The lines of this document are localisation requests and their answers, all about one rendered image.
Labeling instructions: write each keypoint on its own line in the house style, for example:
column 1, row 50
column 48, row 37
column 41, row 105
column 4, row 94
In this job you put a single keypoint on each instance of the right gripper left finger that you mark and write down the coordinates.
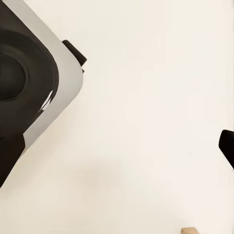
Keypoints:
column 11, row 147

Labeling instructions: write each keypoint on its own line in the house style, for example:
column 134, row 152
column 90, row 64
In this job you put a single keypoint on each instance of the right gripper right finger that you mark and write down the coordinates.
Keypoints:
column 226, row 145

